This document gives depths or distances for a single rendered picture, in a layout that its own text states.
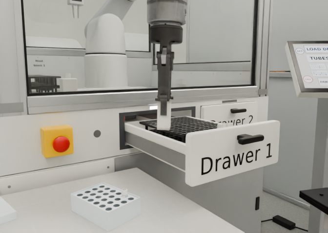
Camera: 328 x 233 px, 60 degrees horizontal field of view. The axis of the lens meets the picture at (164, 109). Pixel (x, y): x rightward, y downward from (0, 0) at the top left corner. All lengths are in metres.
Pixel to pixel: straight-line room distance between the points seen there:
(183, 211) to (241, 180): 0.65
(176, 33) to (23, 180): 0.52
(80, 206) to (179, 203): 0.21
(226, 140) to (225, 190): 0.59
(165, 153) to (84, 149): 0.26
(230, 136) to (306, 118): 1.78
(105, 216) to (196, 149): 0.22
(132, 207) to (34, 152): 0.32
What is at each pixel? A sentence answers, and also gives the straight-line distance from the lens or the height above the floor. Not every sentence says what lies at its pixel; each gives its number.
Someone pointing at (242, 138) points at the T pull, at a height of 0.91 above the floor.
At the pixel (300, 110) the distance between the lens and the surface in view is 2.41.
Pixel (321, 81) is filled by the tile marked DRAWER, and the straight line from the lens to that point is 1.45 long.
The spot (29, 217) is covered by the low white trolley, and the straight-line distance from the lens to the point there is 0.67.
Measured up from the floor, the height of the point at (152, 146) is 0.86.
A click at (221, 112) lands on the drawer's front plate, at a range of 1.07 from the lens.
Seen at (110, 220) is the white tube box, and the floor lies 0.78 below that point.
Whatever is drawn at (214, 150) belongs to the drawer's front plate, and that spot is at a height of 0.89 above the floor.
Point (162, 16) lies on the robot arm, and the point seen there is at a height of 1.17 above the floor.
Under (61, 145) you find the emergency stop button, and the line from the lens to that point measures 0.74.
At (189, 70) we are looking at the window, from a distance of 1.00.
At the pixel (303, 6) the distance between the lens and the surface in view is 2.46.
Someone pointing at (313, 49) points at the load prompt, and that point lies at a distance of 1.57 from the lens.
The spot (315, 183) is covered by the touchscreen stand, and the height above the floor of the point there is 0.47.
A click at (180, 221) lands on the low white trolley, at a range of 0.60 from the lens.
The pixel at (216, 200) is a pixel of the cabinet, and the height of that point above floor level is 0.55.
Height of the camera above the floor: 1.05
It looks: 8 degrees down
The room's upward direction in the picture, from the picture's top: straight up
